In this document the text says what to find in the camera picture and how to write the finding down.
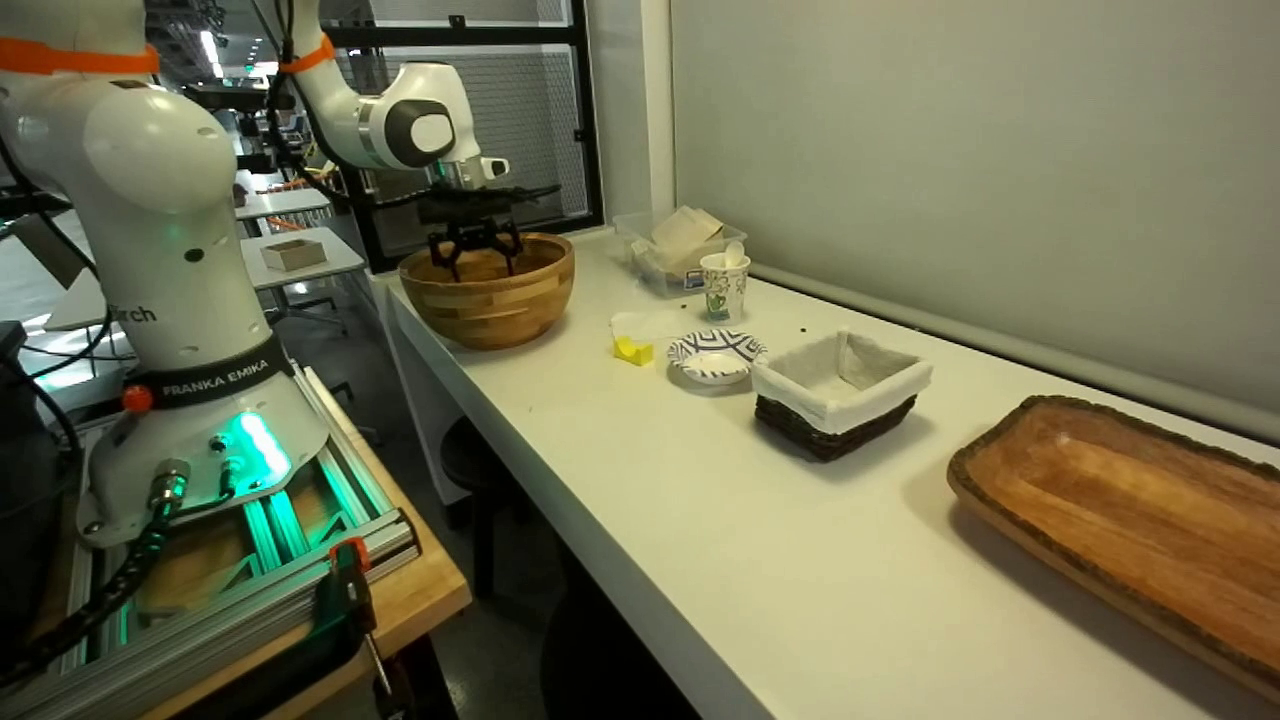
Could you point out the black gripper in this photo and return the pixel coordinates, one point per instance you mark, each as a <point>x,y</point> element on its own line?
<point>486,205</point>

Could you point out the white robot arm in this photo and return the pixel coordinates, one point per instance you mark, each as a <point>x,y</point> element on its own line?
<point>145,187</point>

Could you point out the round wooden bowl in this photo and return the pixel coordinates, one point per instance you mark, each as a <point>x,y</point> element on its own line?
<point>493,302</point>

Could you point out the yellow arch block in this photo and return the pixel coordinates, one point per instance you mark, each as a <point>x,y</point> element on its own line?
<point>634,355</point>

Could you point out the grey background table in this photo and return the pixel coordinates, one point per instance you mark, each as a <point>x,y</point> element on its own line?
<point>303,258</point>

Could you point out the blue striped white plate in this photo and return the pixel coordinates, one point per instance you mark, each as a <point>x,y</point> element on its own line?
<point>713,360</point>

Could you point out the wooden base board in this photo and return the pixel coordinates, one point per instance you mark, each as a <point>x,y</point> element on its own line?
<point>413,595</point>

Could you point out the black orange clamp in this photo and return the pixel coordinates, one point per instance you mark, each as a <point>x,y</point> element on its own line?
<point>348,606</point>

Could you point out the dark wicker basket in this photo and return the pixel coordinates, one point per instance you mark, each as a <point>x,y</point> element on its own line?
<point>833,435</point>

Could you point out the rectangular wooden tray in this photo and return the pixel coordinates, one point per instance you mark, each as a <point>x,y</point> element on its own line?
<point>1133,513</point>

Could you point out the black metal frame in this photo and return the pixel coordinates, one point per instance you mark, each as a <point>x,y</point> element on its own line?
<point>585,120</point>

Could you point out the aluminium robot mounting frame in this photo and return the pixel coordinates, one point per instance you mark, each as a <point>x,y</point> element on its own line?
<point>284,534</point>

